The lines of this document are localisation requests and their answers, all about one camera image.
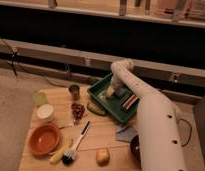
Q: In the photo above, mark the white round container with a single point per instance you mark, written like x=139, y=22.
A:
x=45, y=113

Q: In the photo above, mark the green plastic tray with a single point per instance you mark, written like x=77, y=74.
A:
x=112, y=105

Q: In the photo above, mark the small metal cup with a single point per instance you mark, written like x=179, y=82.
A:
x=74, y=91

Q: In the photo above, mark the orange red bowl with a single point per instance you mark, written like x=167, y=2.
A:
x=44, y=139

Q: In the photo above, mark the light green cup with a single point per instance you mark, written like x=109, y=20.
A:
x=39, y=98

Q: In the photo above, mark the dark brown bowl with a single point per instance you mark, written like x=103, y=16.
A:
x=134, y=147

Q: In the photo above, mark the yellow banana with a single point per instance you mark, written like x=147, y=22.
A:
x=56, y=157

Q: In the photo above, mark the brown grape bunch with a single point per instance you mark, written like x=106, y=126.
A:
x=78, y=110

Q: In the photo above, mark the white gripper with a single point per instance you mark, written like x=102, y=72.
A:
x=111, y=89

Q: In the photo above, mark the grey folded cloth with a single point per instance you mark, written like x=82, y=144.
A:
x=125, y=133

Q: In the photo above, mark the white handled dish brush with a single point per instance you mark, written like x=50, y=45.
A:
x=70, y=154

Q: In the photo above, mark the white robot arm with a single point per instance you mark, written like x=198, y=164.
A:
x=159, y=140

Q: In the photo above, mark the yellow potato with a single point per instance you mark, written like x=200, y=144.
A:
x=102, y=157

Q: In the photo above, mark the green cucumber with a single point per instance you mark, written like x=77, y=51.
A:
x=95, y=109

